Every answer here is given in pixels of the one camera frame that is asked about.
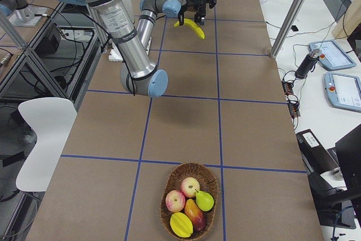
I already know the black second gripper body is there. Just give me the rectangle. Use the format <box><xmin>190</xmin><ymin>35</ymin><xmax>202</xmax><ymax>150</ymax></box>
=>
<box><xmin>188</xmin><ymin>0</ymin><xmax>207</xmax><ymax>15</ymax></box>

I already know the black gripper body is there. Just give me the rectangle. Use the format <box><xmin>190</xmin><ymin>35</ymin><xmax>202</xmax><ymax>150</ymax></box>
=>
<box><xmin>178</xmin><ymin>0</ymin><xmax>188</xmax><ymax>18</ymax></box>

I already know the yellow banana basket bottom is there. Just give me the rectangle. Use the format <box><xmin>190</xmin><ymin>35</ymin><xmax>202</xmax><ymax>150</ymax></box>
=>
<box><xmin>183</xmin><ymin>18</ymin><xmax>205</xmax><ymax>40</ymax></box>

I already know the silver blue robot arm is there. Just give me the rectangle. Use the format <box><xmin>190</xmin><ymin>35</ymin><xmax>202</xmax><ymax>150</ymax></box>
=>
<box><xmin>58</xmin><ymin>0</ymin><xmax>205</xmax><ymax>98</ymax></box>

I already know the woven brown fruit basket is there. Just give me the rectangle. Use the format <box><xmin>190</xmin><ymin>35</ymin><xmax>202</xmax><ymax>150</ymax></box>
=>
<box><xmin>160</xmin><ymin>163</ymin><xmax>218</xmax><ymax>240</ymax></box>

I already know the white pillar with base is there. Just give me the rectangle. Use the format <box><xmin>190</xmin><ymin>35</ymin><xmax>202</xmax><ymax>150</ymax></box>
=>
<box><xmin>109</xmin><ymin>0</ymin><xmax>155</xmax><ymax>62</ymax></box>

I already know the small black puck device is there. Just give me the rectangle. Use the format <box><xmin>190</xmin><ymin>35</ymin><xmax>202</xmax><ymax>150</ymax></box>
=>
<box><xmin>291</xmin><ymin>25</ymin><xmax>298</xmax><ymax>32</ymax></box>

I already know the brown paper table cover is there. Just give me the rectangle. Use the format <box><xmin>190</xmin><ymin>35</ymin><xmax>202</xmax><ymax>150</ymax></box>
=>
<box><xmin>27</xmin><ymin>0</ymin><xmax>323</xmax><ymax>240</ymax></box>

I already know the black water bottle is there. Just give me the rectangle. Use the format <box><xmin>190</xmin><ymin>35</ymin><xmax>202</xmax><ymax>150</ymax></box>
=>
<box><xmin>295</xmin><ymin>49</ymin><xmax>320</xmax><ymax>79</ymax></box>

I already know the blue teach pendant far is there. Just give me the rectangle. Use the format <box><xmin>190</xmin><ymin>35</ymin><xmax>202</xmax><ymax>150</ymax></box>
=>
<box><xmin>309</xmin><ymin>40</ymin><xmax>356</xmax><ymax>71</ymax></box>

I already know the blue teach pendant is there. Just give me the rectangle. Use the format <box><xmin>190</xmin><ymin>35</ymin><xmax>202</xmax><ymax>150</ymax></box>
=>
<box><xmin>324</xmin><ymin>72</ymin><xmax>360</xmax><ymax>112</ymax></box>
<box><xmin>309</xmin><ymin>40</ymin><xmax>356</xmax><ymax>71</ymax></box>

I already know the blue teach pendant near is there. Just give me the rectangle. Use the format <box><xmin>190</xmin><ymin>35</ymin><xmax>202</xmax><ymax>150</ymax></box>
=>
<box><xmin>324</xmin><ymin>72</ymin><xmax>360</xmax><ymax>112</ymax></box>

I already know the white chair back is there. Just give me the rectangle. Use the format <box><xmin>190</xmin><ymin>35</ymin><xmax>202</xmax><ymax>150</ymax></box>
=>
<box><xmin>16</xmin><ymin>97</ymin><xmax>77</xmax><ymax>192</ymax></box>

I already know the pink apple upper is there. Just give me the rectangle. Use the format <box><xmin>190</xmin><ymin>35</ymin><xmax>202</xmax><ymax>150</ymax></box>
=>
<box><xmin>180</xmin><ymin>177</ymin><xmax>200</xmax><ymax>198</ymax></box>

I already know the pink apple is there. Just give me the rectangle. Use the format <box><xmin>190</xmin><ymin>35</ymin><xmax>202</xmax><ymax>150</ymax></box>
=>
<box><xmin>165</xmin><ymin>190</ymin><xmax>186</xmax><ymax>213</ymax></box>
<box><xmin>180</xmin><ymin>177</ymin><xmax>200</xmax><ymax>198</ymax></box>

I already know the green pear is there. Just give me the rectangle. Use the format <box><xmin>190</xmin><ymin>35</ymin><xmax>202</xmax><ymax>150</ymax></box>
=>
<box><xmin>196</xmin><ymin>190</ymin><xmax>214</xmax><ymax>212</ymax></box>

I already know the pink apple lower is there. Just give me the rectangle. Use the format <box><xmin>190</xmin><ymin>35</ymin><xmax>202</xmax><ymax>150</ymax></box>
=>
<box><xmin>165</xmin><ymin>190</ymin><xmax>186</xmax><ymax>213</ymax></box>

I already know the black box with label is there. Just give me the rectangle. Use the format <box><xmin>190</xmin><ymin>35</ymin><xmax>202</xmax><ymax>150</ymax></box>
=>
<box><xmin>296</xmin><ymin>129</ymin><xmax>344</xmax><ymax>181</ymax></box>

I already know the red yellow mango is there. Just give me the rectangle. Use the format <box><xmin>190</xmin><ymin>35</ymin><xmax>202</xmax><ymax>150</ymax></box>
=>
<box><xmin>184</xmin><ymin>199</ymin><xmax>205</xmax><ymax>232</ymax></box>

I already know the yellow starfruit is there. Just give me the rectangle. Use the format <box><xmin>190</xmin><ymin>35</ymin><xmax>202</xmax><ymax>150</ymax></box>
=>
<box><xmin>170</xmin><ymin>212</ymin><xmax>193</xmax><ymax>238</ymax></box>

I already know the black monitor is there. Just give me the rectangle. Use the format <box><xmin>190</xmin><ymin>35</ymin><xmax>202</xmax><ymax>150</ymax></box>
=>
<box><xmin>324</xmin><ymin>125</ymin><xmax>360</xmax><ymax>224</ymax></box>

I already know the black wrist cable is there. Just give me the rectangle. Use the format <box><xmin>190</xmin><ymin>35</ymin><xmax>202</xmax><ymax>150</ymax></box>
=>
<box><xmin>81</xmin><ymin>0</ymin><xmax>170</xmax><ymax>97</ymax></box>

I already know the aluminium frame post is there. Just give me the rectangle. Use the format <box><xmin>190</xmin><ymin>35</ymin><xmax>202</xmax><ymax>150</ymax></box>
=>
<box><xmin>270</xmin><ymin>0</ymin><xmax>305</xmax><ymax>59</ymax></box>

